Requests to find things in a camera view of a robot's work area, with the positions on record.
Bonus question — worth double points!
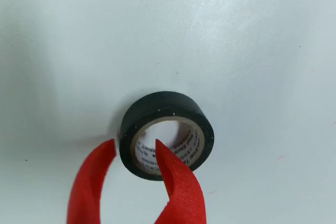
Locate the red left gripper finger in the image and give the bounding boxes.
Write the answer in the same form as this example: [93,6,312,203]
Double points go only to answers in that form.
[67,138,117,224]

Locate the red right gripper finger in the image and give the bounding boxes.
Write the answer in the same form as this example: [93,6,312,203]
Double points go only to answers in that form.
[154,138,207,224]

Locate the black electrical tape roll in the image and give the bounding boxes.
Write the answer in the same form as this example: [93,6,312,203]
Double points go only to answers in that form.
[119,91,215,182]

